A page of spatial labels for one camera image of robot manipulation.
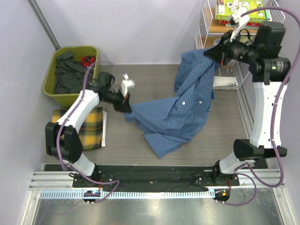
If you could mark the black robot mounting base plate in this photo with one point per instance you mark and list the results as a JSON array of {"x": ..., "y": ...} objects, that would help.
[{"x": 138, "y": 178}]

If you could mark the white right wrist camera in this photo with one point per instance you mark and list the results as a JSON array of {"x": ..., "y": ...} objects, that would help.
[{"x": 238, "y": 21}]

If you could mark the white slotted cable duct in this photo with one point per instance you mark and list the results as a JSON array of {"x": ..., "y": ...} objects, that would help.
[{"x": 93, "y": 194}]

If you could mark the white folded paper booklet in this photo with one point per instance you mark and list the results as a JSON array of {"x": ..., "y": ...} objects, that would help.
[{"x": 225, "y": 83}]

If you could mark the olive green plastic bin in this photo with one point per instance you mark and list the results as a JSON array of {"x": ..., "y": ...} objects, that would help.
[{"x": 66, "y": 100}]

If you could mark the red book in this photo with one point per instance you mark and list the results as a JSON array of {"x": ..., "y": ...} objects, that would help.
[{"x": 223, "y": 21}]

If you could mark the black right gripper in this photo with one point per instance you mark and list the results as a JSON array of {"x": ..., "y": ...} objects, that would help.
[{"x": 223, "y": 47}]

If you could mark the red black garment in bin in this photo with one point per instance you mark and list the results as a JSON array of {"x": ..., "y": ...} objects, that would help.
[{"x": 87, "y": 61}]

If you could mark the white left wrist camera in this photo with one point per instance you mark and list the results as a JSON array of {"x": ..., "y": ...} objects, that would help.
[{"x": 126, "y": 84}]

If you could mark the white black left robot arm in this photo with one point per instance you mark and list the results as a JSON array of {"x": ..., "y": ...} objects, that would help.
[{"x": 62, "y": 137}]

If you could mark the blue checked long sleeve shirt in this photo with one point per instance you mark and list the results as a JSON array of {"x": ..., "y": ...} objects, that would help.
[{"x": 169, "y": 123}]

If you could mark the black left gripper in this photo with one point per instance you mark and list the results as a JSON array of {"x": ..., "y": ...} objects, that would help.
[{"x": 123, "y": 105}]

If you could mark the white wire shelf rack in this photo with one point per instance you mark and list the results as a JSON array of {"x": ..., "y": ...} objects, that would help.
[{"x": 210, "y": 29}]

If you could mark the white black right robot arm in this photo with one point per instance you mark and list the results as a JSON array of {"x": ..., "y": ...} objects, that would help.
[{"x": 268, "y": 73}]

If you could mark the aluminium extrusion rail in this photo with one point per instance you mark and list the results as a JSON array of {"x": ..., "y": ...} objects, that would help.
[{"x": 62, "y": 180}]

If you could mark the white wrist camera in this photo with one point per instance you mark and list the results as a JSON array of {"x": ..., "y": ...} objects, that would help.
[
  {"x": 238, "y": 21},
  {"x": 126, "y": 84}
]

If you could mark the dark grey shirt in bin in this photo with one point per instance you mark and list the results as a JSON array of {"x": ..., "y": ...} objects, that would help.
[{"x": 69, "y": 74}]

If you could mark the folded yellow plaid shirt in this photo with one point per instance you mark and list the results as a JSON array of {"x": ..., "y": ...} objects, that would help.
[{"x": 93, "y": 130}]

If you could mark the blue white round tin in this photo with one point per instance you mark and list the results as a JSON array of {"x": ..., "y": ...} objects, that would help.
[{"x": 216, "y": 42}]

